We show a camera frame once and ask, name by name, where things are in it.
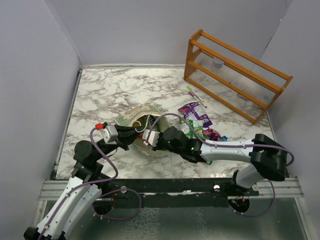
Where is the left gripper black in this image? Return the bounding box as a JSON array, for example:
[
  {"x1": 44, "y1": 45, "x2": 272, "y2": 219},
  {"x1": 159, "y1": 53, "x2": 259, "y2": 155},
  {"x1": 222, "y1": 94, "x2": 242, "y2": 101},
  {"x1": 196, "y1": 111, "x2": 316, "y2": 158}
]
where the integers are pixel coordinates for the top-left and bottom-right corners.
[{"x1": 94, "y1": 124, "x2": 146, "y2": 162}]

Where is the green printed paper bag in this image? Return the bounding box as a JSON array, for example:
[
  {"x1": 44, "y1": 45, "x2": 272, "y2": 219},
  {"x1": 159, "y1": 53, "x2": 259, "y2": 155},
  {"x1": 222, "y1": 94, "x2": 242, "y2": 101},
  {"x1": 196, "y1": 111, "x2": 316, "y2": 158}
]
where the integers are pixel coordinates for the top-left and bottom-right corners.
[{"x1": 116, "y1": 102, "x2": 176, "y2": 176}]

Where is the berries purple snack packet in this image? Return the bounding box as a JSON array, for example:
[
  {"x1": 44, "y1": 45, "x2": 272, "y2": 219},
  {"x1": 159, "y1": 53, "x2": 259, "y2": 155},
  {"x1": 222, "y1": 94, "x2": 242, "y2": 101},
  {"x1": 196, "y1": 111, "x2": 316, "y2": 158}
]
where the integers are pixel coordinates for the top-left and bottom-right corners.
[{"x1": 202, "y1": 127, "x2": 222, "y2": 142}]

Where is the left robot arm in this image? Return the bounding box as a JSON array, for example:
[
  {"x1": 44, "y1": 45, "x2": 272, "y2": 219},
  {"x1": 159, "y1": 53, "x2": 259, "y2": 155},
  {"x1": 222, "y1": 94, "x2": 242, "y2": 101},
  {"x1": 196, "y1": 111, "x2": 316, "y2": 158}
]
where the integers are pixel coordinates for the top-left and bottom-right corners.
[{"x1": 23, "y1": 123, "x2": 142, "y2": 240}]

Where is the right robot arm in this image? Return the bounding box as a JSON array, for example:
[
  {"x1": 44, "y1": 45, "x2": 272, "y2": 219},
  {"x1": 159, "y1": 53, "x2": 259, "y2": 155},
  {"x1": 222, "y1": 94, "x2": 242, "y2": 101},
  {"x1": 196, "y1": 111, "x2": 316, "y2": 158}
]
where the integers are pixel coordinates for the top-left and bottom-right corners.
[{"x1": 144, "y1": 127, "x2": 287, "y2": 196}]

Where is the magenta cap marker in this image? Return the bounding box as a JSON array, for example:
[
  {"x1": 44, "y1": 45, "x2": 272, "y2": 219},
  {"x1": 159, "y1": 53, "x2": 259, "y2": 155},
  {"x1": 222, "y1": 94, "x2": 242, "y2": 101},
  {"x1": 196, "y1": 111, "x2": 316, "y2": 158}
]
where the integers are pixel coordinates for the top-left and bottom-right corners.
[{"x1": 188, "y1": 91, "x2": 208, "y2": 108}]

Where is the green cap marker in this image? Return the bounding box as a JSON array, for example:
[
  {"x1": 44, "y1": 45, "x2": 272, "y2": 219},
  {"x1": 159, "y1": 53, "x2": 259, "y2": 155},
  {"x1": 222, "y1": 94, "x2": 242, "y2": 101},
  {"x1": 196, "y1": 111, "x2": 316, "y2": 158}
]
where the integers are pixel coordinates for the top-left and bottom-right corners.
[{"x1": 187, "y1": 86, "x2": 205, "y2": 103}]

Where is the blue snack packet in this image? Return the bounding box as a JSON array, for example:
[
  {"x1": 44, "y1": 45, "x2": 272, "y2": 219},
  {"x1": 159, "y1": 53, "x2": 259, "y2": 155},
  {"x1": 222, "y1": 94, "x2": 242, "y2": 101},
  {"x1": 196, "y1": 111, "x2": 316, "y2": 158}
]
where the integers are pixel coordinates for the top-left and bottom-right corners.
[{"x1": 221, "y1": 136, "x2": 228, "y2": 142}]

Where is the small item on shelf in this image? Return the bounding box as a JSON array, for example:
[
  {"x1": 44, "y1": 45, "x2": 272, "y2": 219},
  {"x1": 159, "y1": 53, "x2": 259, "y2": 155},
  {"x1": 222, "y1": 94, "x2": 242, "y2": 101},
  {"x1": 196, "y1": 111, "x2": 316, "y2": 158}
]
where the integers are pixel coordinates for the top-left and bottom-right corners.
[{"x1": 213, "y1": 58, "x2": 224, "y2": 69}]

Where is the orange wooden shelf rack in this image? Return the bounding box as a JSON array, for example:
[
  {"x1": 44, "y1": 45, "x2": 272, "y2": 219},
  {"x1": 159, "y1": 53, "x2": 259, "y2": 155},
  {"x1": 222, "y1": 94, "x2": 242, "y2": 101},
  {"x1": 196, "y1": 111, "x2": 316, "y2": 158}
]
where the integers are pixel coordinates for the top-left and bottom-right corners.
[{"x1": 183, "y1": 29, "x2": 293, "y2": 124}]

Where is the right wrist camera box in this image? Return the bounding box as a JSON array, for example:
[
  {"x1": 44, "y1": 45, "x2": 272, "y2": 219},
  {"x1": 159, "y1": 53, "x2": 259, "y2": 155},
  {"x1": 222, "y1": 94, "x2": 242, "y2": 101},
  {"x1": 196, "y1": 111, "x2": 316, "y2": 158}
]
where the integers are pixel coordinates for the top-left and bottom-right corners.
[{"x1": 142, "y1": 129, "x2": 160, "y2": 147}]

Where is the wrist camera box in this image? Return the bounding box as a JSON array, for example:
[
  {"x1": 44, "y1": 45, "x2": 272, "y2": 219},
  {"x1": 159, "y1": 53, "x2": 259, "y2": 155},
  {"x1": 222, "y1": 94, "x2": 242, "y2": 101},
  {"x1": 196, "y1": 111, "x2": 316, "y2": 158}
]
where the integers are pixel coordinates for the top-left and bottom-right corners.
[
  {"x1": 142, "y1": 129, "x2": 160, "y2": 147},
  {"x1": 100, "y1": 125, "x2": 118, "y2": 144}
]

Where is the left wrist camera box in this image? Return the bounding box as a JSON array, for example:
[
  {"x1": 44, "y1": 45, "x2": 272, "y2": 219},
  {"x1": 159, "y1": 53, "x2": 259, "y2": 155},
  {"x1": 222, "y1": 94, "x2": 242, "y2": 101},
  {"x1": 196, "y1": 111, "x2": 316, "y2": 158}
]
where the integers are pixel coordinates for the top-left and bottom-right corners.
[{"x1": 100, "y1": 125, "x2": 118, "y2": 144}]

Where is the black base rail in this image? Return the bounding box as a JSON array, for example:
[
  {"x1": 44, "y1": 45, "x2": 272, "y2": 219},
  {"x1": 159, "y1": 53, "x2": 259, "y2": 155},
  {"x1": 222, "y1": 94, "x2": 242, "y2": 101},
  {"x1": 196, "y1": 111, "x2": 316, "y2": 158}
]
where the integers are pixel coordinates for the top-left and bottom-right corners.
[{"x1": 94, "y1": 178, "x2": 259, "y2": 213}]

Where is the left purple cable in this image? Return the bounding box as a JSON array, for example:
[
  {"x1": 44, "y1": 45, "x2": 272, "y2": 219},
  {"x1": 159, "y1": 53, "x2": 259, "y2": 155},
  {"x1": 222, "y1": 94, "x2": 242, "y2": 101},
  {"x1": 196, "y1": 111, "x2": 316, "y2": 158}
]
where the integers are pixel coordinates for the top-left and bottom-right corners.
[{"x1": 36, "y1": 122, "x2": 119, "y2": 240}]

